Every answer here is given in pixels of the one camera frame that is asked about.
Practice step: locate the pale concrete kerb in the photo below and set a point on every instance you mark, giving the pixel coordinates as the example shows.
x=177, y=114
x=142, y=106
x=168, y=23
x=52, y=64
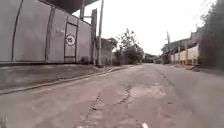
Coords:
x=66, y=80

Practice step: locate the tree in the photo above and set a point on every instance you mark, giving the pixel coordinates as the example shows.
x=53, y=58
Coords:
x=213, y=36

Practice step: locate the grey building wall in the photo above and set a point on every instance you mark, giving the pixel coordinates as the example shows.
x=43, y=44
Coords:
x=33, y=33

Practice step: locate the concrete pavement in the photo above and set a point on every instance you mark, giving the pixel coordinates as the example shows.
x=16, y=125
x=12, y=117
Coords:
x=40, y=75

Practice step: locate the trees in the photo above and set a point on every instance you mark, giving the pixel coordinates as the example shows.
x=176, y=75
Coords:
x=128, y=46

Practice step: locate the robot's own part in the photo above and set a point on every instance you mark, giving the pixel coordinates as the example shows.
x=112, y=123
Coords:
x=145, y=125

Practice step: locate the utility pole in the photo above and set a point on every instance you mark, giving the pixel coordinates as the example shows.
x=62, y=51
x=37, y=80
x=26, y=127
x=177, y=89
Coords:
x=100, y=33
x=168, y=46

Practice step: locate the building with pale wall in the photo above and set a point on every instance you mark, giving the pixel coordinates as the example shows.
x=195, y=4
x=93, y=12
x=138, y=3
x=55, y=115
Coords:
x=186, y=51

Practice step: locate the grey asphalt road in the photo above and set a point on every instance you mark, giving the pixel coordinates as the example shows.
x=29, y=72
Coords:
x=150, y=96

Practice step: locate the round white sign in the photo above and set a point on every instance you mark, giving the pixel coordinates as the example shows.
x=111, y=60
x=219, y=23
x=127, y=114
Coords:
x=70, y=40

